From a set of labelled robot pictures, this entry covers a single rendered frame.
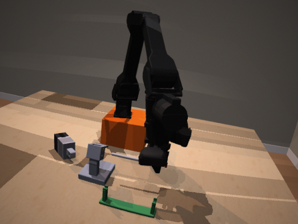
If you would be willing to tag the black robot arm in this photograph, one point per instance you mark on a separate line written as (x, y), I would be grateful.
(159, 71)

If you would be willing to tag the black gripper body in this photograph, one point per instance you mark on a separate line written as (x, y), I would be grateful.
(156, 154)

